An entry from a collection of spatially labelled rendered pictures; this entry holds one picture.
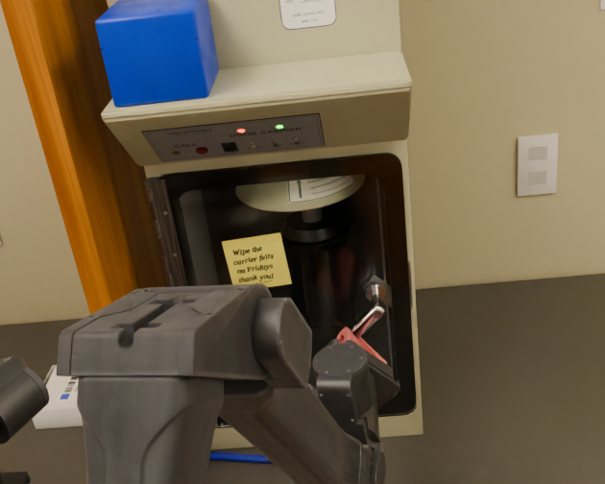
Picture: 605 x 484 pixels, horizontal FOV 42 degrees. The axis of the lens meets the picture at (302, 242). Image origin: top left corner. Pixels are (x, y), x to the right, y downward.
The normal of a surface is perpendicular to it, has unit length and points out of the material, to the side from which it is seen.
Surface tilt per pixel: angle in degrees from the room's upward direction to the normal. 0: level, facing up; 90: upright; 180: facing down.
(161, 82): 90
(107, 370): 51
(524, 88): 90
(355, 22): 90
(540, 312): 0
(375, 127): 135
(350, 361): 4
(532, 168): 90
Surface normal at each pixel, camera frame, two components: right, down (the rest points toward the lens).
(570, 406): -0.11, -0.88
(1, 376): 0.80, -0.18
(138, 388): -0.28, -0.18
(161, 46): -0.02, 0.47
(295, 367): 0.96, -0.05
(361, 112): 0.07, 0.96
